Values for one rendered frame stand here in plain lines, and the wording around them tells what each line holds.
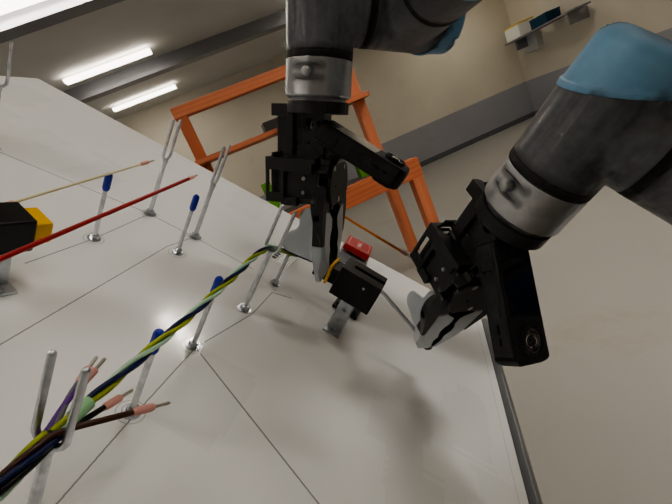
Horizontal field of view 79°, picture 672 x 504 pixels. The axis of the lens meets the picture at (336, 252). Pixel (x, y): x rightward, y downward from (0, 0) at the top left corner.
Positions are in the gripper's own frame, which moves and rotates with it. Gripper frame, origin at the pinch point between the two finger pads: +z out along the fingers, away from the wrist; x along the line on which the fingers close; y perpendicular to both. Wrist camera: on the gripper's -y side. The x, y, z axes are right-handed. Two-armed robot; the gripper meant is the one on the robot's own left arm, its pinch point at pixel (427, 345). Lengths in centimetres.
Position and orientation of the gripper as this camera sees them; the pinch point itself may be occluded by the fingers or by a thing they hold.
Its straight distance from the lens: 51.8
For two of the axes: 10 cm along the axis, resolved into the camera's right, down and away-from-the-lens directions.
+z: -3.1, 6.7, 6.8
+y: -3.1, -7.4, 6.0
